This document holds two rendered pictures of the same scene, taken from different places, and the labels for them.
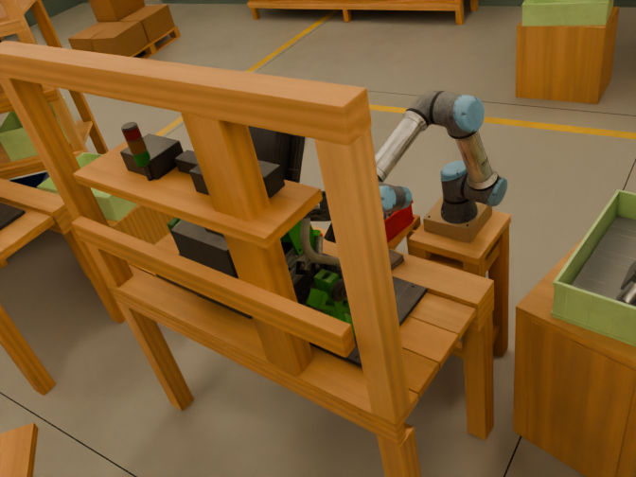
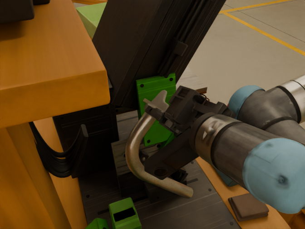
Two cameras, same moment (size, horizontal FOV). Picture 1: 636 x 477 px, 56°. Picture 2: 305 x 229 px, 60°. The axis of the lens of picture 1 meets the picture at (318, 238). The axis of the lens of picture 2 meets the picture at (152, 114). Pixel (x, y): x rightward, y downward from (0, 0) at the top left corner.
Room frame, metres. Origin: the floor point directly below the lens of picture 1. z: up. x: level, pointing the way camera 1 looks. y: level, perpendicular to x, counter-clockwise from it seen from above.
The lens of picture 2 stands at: (1.29, -0.16, 1.66)
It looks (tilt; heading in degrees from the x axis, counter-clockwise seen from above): 40 degrees down; 24
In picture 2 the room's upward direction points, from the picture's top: straight up
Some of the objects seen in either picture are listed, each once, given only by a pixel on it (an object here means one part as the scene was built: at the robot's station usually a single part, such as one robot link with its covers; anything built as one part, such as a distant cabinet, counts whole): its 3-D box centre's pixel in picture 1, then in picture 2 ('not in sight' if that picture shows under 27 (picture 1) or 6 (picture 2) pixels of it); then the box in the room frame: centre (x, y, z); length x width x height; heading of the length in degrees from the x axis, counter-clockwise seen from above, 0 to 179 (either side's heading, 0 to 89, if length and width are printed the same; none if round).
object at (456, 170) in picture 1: (457, 180); not in sight; (2.00, -0.60, 1.09); 0.13 x 0.12 x 0.14; 38
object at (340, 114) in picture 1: (133, 79); not in sight; (1.65, 0.40, 1.89); 1.50 x 0.09 x 0.09; 45
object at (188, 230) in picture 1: (226, 260); (82, 110); (1.85, 0.36, 1.07); 0.30 x 0.18 x 0.34; 45
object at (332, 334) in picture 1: (190, 274); not in sight; (1.60, 0.44, 1.23); 1.30 x 0.05 x 0.09; 45
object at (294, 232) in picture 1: (290, 221); (154, 104); (1.86, 0.09, 1.17); 0.13 x 0.12 x 0.20; 45
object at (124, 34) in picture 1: (121, 26); not in sight; (8.21, 1.86, 0.37); 1.20 x 0.80 x 0.74; 147
